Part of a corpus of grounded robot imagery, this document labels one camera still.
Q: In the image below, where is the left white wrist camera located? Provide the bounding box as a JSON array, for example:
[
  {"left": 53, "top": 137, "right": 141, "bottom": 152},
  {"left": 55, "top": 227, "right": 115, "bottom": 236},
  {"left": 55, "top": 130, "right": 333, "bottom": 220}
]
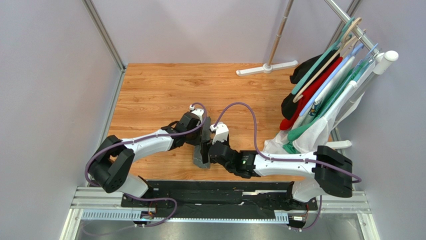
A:
[{"left": 189, "top": 104, "right": 206, "bottom": 122}]

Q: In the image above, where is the white garment with green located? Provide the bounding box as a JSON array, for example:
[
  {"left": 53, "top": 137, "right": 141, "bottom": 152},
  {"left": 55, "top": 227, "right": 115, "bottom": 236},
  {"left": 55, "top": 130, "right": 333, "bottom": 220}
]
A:
[{"left": 262, "top": 60, "right": 376, "bottom": 154}]

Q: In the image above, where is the grey felt napkin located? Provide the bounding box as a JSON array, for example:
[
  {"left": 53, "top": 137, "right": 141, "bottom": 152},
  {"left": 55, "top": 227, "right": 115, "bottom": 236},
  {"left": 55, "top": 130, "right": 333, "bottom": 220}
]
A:
[{"left": 192, "top": 117, "right": 211, "bottom": 169}]

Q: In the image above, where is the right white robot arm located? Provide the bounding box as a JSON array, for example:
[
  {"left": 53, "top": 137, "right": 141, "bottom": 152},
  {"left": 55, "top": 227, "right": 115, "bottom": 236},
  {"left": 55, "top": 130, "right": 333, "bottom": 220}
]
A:
[{"left": 200, "top": 140, "right": 354, "bottom": 203}]

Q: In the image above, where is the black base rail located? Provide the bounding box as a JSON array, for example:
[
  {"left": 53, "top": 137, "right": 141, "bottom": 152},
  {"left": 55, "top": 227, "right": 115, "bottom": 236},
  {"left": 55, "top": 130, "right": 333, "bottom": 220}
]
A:
[{"left": 121, "top": 180, "right": 318, "bottom": 220}]

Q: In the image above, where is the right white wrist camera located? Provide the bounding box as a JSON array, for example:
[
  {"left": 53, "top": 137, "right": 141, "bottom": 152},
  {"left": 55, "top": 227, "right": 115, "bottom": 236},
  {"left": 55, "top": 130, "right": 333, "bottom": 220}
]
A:
[{"left": 209, "top": 122, "right": 229, "bottom": 144}]

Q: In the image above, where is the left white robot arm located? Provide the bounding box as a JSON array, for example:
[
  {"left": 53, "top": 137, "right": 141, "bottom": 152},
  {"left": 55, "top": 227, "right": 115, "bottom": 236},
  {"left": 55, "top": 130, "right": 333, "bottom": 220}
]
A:
[{"left": 85, "top": 108, "right": 205, "bottom": 198}]

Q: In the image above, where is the wooden hanger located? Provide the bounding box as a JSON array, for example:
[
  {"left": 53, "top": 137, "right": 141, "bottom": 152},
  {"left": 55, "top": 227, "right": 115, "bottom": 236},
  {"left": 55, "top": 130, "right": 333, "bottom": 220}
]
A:
[{"left": 291, "top": 17, "right": 362, "bottom": 103}]

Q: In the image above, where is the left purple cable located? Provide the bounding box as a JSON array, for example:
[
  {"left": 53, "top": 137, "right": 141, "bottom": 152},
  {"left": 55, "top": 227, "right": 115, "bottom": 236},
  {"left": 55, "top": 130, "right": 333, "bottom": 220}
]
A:
[{"left": 84, "top": 102, "right": 209, "bottom": 229}]

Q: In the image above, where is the black garment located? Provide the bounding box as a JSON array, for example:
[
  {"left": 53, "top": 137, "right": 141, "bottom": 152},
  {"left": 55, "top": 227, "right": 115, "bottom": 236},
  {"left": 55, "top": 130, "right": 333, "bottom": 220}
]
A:
[{"left": 281, "top": 51, "right": 337, "bottom": 120}]

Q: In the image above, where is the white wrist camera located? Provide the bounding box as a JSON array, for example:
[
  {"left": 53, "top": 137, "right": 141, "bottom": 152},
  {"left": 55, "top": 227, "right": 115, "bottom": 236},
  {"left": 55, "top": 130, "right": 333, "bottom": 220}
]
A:
[
  {"left": 209, "top": 122, "right": 229, "bottom": 144},
  {"left": 189, "top": 104, "right": 206, "bottom": 122}
]

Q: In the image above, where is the light blue hanger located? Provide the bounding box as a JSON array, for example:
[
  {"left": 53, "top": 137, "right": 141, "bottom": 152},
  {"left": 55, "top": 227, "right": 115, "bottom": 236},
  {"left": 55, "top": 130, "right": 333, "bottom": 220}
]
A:
[{"left": 299, "top": 43, "right": 364, "bottom": 117}]

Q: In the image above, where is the white clothes rack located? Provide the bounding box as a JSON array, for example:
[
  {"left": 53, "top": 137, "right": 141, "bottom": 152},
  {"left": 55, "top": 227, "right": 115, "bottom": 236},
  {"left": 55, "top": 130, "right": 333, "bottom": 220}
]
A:
[{"left": 235, "top": 0, "right": 399, "bottom": 150}]

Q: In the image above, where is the red garment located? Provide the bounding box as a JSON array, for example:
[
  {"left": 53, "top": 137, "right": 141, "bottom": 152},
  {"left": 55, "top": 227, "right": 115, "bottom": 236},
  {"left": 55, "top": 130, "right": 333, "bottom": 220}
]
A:
[{"left": 279, "top": 56, "right": 344, "bottom": 131}]

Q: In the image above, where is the teal hanger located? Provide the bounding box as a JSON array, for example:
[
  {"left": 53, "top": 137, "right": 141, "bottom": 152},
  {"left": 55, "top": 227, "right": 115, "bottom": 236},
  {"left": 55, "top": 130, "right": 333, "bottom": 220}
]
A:
[{"left": 291, "top": 17, "right": 355, "bottom": 95}]

